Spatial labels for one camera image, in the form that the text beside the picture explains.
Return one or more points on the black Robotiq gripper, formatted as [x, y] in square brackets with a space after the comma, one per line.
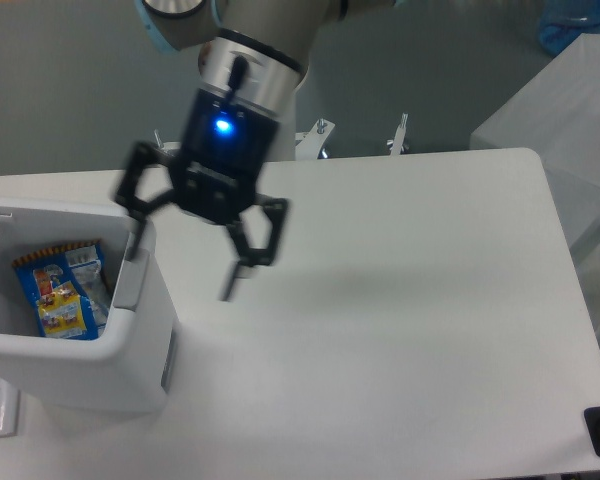
[214, 175]

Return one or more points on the blue snack wrapper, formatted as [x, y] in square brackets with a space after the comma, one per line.
[67, 288]

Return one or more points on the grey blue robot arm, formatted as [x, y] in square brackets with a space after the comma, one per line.
[259, 54]

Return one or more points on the white trash can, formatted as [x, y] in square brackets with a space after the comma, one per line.
[127, 368]

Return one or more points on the white covered side table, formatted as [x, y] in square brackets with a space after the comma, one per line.
[557, 115]

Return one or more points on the blue water jug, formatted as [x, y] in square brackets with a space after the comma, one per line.
[562, 22]

